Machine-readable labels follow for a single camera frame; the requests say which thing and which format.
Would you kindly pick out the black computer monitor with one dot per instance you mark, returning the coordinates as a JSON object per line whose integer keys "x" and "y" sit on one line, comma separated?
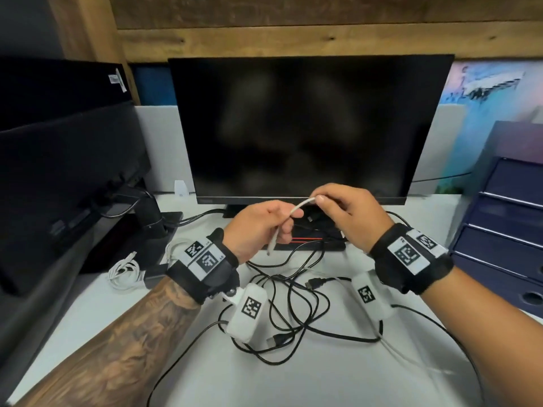
{"x": 309, "y": 122}

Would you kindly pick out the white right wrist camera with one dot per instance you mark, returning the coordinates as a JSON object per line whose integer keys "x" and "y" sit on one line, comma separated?
{"x": 373, "y": 298}

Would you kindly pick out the person's right hand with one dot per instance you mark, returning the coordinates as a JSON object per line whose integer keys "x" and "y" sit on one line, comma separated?
{"x": 356, "y": 211}

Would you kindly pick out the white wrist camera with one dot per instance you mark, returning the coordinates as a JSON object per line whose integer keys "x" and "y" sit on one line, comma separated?
{"x": 248, "y": 311}
{"x": 373, "y": 298}

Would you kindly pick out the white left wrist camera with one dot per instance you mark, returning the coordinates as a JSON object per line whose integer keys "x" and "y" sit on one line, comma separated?
{"x": 248, "y": 311}

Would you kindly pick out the black panel with white sticker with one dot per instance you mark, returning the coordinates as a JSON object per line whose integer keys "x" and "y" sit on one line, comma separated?
{"x": 55, "y": 93}

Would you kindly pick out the navy blue drawer unit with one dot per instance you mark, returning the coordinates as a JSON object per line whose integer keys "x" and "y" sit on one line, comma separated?
{"x": 505, "y": 233}

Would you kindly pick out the person's left forearm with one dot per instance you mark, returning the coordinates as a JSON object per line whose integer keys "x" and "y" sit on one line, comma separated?
{"x": 119, "y": 347}

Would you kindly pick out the person's left hand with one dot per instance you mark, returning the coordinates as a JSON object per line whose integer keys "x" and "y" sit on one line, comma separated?
{"x": 254, "y": 228}

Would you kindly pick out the person's right forearm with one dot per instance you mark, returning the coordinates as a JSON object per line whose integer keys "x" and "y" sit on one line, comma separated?
{"x": 488, "y": 347}

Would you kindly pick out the black charger plug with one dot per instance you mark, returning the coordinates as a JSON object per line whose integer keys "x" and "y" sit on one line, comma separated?
{"x": 153, "y": 276}

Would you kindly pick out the black monitor arm base plate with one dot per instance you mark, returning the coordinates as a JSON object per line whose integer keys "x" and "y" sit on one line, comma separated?
{"x": 123, "y": 245}

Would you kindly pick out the white partition panel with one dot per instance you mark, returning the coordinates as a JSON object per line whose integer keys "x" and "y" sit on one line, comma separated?
{"x": 441, "y": 152}
{"x": 165, "y": 148}

